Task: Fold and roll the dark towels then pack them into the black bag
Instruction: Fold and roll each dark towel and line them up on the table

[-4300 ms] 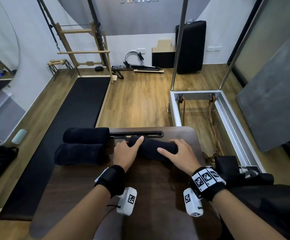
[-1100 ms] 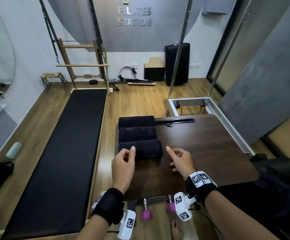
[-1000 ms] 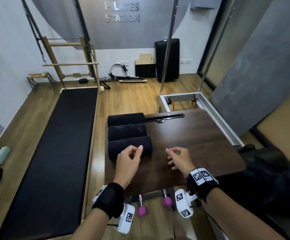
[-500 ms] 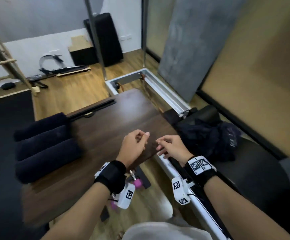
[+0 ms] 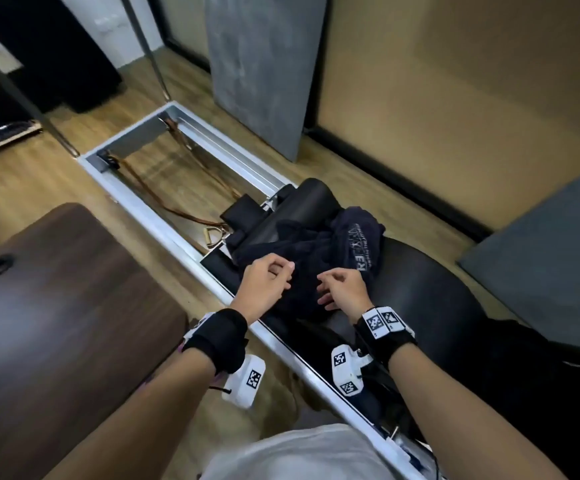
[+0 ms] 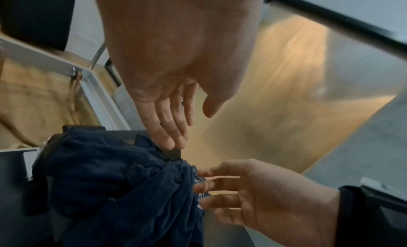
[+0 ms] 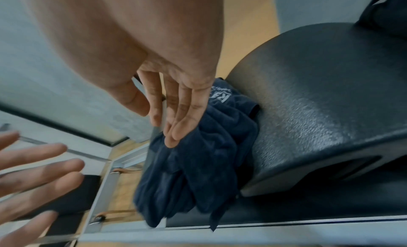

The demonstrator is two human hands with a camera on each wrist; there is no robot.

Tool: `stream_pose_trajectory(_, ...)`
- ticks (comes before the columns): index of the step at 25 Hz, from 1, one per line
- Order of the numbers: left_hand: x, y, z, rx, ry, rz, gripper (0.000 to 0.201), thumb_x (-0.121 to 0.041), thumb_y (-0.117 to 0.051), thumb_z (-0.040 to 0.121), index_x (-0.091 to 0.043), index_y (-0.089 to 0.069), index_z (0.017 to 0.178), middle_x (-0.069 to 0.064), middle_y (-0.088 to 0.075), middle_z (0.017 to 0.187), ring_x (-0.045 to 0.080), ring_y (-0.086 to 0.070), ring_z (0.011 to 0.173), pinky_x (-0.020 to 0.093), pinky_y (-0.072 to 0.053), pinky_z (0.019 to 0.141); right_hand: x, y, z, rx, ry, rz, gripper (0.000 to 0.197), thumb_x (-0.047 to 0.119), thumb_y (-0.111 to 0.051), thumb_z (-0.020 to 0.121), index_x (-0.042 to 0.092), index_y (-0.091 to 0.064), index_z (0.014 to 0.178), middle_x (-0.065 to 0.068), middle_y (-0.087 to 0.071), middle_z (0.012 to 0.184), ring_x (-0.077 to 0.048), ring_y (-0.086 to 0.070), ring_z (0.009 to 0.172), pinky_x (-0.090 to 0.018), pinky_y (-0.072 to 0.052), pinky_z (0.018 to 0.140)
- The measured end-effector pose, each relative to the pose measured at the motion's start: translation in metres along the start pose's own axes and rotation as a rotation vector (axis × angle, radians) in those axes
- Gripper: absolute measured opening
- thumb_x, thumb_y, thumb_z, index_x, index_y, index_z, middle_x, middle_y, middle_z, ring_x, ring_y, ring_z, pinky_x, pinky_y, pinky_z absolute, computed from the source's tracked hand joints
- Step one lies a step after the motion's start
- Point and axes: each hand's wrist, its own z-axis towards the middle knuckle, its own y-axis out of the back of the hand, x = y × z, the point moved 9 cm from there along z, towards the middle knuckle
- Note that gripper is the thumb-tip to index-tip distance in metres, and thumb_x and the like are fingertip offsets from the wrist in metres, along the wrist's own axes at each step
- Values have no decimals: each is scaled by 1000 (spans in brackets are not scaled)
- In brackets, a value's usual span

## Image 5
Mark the person's left thumb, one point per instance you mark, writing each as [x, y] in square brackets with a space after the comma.
[281, 284]

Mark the person's right thumb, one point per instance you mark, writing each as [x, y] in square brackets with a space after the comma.
[328, 302]

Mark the person's black trousers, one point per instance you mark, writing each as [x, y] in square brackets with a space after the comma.
[535, 394]

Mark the dark navy printed garment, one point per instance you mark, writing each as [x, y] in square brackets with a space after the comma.
[320, 244]

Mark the black right wristband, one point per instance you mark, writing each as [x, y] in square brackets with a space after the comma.
[387, 342]

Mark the black wood-edged platform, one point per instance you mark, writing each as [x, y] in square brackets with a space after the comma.
[2, 137]

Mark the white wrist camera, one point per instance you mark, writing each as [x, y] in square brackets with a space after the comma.
[246, 382]
[347, 369]

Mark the black wristband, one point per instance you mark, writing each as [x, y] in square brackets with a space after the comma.
[220, 337]
[387, 342]

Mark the dark brown wooden box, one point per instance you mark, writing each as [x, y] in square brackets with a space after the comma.
[65, 334]

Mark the person's right forearm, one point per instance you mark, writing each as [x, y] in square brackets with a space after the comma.
[465, 419]

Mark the dark grey slate panel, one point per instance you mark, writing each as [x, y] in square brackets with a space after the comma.
[550, 264]

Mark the person's right hand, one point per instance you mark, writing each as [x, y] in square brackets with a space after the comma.
[352, 294]

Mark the white marker tags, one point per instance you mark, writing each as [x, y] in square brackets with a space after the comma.
[382, 320]

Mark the person's left forearm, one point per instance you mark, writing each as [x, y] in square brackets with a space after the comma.
[140, 419]

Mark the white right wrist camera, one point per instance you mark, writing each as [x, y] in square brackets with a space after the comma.
[347, 369]

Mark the person's left hand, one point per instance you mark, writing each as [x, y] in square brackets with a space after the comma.
[257, 292]

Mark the black padded reformer carriage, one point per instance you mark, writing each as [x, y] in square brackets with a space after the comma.
[425, 299]

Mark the black left wristband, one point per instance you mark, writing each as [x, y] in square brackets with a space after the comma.
[220, 337]

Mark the large black cabinet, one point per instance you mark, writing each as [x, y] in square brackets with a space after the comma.
[55, 49]

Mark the white wall socket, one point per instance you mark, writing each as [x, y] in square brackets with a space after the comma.
[106, 20]

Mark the tall grey stone panel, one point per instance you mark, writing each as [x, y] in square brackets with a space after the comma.
[265, 69]

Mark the silver metal pole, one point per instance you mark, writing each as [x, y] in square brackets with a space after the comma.
[145, 47]
[25, 99]

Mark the person's white shirt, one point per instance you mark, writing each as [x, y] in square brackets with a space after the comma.
[295, 454]

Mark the black padded headrest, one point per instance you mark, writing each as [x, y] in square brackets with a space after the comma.
[307, 199]

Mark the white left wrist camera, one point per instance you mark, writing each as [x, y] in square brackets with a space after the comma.
[246, 382]

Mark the black shoulder rest block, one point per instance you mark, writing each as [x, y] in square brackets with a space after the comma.
[240, 212]

